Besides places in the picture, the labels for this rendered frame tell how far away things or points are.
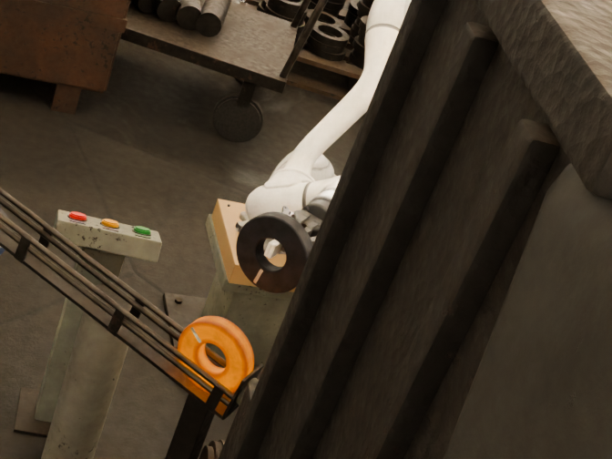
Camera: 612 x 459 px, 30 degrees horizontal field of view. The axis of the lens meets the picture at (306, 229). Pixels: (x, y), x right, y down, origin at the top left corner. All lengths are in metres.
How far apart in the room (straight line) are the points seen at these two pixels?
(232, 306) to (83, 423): 0.67
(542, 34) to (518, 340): 0.27
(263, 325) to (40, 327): 0.62
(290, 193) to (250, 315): 0.85
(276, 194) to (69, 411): 0.71
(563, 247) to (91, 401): 1.89
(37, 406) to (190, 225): 1.17
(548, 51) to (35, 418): 2.18
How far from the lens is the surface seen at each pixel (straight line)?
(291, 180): 2.47
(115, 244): 2.62
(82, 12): 4.18
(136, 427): 3.06
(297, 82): 5.21
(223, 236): 3.16
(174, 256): 3.73
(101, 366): 2.62
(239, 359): 2.15
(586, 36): 1.01
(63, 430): 2.77
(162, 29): 4.47
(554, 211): 0.95
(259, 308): 3.22
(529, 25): 1.06
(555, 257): 0.93
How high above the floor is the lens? 2.02
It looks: 29 degrees down
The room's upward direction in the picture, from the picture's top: 22 degrees clockwise
